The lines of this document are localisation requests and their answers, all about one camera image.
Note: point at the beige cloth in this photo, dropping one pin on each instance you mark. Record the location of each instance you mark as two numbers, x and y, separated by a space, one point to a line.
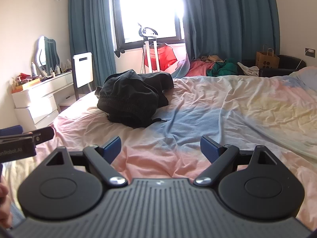
213 58

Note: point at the white clothes drying rack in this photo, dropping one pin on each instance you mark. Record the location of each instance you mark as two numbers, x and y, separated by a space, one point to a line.
147 33

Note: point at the white dressing table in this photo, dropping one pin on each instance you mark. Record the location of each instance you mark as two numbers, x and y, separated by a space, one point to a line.
37 104

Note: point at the red garment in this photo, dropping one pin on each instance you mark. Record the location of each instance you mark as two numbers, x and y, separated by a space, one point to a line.
159 55

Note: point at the row of cosmetic bottles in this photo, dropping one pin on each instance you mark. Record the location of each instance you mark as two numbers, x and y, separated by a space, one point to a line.
59 70

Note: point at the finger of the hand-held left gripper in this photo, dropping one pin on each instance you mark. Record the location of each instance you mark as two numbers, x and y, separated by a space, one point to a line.
44 133
11 129

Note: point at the black sofa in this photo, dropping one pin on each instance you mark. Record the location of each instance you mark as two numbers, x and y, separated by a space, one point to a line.
287 65

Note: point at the green cloth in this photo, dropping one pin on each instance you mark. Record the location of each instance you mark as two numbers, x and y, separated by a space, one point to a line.
223 69

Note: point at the wavy frame mirror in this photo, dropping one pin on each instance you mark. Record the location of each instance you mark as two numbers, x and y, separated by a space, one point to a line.
48 50

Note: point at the window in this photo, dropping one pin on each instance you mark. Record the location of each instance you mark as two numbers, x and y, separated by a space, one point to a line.
148 10

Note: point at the black pants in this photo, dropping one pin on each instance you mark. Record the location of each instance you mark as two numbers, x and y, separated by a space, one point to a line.
128 96

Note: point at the white spray bottle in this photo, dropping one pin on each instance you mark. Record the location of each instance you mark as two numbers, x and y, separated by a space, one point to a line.
34 70

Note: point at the white cloth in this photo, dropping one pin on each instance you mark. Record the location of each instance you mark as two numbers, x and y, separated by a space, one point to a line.
249 70

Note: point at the pink cloth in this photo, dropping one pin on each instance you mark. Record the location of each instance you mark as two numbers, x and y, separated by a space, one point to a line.
198 68

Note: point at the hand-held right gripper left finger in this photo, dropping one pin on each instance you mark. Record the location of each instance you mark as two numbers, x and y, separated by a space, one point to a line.
112 148

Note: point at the person's left hand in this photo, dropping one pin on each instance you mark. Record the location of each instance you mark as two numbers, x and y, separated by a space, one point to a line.
3 203

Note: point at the white wall air conditioner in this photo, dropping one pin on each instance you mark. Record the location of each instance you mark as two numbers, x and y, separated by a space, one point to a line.
83 69

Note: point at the orange tray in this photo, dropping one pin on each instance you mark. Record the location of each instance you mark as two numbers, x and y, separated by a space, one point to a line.
27 84

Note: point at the teal curtain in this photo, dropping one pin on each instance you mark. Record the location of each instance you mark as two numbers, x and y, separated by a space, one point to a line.
91 24
227 17

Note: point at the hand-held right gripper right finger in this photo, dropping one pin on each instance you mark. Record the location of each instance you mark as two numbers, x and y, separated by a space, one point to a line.
209 151

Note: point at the brown paper bag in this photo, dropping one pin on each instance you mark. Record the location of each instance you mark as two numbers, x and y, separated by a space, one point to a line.
267 59

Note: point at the wall socket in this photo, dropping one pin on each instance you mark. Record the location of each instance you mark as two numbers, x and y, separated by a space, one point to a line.
309 51

